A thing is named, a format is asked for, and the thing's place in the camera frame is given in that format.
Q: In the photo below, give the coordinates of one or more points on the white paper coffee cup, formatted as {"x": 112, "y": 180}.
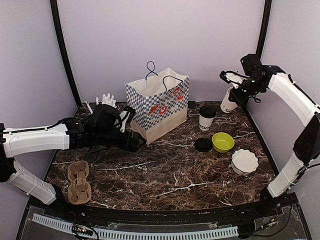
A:
{"x": 205, "y": 123}

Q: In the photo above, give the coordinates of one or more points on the black front table rail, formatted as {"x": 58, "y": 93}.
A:
{"x": 238, "y": 214}

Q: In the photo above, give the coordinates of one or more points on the white scalloped ceramic bowl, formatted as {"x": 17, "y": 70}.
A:
{"x": 244, "y": 162}

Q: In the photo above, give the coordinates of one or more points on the checkered blue paper bag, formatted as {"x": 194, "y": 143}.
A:
{"x": 160, "y": 100}

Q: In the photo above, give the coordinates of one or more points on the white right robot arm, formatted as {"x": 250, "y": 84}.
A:
{"x": 306, "y": 147}

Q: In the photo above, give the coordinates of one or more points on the black frame post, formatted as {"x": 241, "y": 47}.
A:
{"x": 264, "y": 28}
{"x": 63, "y": 51}

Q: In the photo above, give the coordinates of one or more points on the grey slotted cable duct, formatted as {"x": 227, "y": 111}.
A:
{"x": 121, "y": 231}

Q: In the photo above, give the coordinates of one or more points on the black left frame post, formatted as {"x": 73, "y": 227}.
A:
{"x": 63, "y": 51}

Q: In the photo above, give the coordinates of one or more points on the white wrapped straw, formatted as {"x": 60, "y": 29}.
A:
{"x": 89, "y": 107}

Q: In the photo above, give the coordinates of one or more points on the black coffee cup lid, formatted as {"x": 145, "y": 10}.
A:
{"x": 207, "y": 111}

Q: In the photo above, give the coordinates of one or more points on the lime green bowl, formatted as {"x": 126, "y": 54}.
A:
{"x": 222, "y": 142}

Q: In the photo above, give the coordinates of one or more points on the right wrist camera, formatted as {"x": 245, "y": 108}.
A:
{"x": 249, "y": 63}

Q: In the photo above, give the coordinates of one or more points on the bundle of white straws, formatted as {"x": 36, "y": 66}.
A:
{"x": 107, "y": 99}

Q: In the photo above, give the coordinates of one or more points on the black right frame post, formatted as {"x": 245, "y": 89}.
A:
{"x": 264, "y": 28}

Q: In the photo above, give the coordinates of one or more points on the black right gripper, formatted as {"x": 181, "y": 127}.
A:
{"x": 238, "y": 98}

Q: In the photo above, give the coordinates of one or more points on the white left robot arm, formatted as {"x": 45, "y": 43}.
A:
{"x": 66, "y": 134}

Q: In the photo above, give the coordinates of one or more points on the brown cardboard cup carrier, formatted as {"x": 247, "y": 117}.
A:
{"x": 79, "y": 191}

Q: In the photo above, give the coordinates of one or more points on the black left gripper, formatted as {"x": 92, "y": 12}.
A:
{"x": 132, "y": 147}

